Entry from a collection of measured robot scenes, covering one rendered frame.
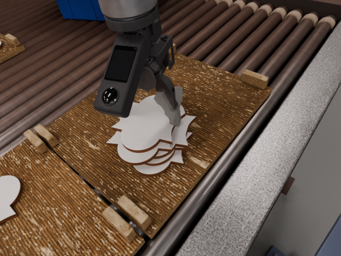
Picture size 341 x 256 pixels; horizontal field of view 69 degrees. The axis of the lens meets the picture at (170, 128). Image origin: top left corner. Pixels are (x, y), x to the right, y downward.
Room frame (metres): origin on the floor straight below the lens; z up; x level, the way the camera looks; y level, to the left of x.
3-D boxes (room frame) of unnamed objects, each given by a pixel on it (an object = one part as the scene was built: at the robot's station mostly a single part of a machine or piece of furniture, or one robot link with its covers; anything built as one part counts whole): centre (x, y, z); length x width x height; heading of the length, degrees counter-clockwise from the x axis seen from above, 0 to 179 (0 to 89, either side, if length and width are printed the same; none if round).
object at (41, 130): (0.36, 0.26, 0.95); 0.06 x 0.02 x 0.03; 43
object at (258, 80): (0.43, -0.21, 0.95); 0.06 x 0.02 x 0.03; 43
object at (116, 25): (0.35, 0.02, 1.12); 0.09 x 0.08 x 0.12; 152
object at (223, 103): (0.39, 0.03, 0.93); 0.41 x 0.35 x 0.02; 133
